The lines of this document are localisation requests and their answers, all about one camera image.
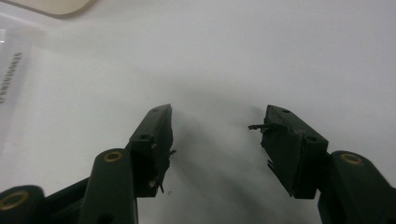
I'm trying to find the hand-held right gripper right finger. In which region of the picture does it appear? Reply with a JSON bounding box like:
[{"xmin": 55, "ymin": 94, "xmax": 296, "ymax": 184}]
[{"xmin": 247, "ymin": 105, "xmax": 396, "ymax": 224}]

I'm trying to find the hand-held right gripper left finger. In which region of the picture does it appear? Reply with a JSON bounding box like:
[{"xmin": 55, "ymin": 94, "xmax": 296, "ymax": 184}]
[{"xmin": 78, "ymin": 104, "xmax": 177, "ymax": 224}]

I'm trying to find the clear plastic bag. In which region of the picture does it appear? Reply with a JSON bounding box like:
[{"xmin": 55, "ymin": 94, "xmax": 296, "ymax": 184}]
[{"xmin": 0, "ymin": 27, "xmax": 48, "ymax": 150}]

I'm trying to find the beige rounded board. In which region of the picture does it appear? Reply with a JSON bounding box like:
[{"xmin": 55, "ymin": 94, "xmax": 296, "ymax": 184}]
[{"xmin": 2, "ymin": 0, "xmax": 97, "ymax": 19}]

